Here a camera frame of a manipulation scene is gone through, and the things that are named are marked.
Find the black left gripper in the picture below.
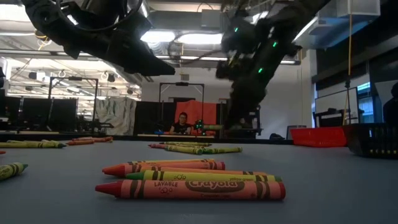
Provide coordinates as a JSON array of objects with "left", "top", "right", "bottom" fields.
[{"left": 21, "top": 0, "right": 177, "bottom": 77}]

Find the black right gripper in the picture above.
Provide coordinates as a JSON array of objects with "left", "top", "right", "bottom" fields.
[{"left": 216, "top": 12, "right": 302, "bottom": 127}]

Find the black cabinet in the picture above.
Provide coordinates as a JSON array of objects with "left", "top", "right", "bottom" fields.
[{"left": 219, "top": 98, "right": 264, "bottom": 139}]

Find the orange backdrop cloth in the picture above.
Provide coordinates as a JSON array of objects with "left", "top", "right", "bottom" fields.
[{"left": 174, "top": 100, "right": 218, "bottom": 136}]

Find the black partition panel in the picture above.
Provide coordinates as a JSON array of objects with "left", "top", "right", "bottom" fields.
[
  {"left": 133, "top": 101, "right": 175, "bottom": 136},
  {"left": 0, "top": 98, "right": 78, "bottom": 131}
]

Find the white patterned cloth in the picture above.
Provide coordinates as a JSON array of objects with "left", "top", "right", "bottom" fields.
[{"left": 95, "top": 96, "right": 137, "bottom": 136}]

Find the fluorescent ceiling light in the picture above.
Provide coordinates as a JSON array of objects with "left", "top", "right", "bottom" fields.
[{"left": 155, "top": 55, "right": 301, "bottom": 65}]

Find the person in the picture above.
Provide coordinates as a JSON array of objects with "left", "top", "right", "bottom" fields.
[
  {"left": 382, "top": 82, "right": 398, "bottom": 125},
  {"left": 169, "top": 111, "right": 193, "bottom": 135}
]

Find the red plastic basket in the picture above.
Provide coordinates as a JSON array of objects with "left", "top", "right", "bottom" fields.
[{"left": 290, "top": 126, "right": 348, "bottom": 148}]

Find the whiteboard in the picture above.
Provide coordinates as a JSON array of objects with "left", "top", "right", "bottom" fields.
[{"left": 314, "top": 86, "right": 360, "bottom": 128}]

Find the grey table mat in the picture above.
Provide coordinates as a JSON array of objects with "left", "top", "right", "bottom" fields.
[{"left": 0, "top": 139, "right": 398, "bottom": 224}]

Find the black plastic basket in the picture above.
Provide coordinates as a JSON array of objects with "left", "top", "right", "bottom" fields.
[{"left": 341, "top": 123, "right": 398, "bottom": 160}]

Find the black gantry frame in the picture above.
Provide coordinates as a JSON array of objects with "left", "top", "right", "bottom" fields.
[{"left": 158, "top": 82, "right": 205, "bottom": 138}]

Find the grey ceiling air duct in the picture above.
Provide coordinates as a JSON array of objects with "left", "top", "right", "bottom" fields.
[{"left": 146, "top": 9, "right": 224, "bottom": 32}]

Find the black metal frame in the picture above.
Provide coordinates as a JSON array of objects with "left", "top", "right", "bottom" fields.
[{"left": 48, "top": 77, "right": 99, "bottom": 131}]

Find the black aluminium table frame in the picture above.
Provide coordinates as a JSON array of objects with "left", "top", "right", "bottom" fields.
[{"left": 0, "top": 133, "right": 295, "bottom": 146}]

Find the yellow hanging cable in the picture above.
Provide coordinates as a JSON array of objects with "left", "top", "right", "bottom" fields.
[{"left": 341, "top": 14, "right": 354, "bottom": 125}]

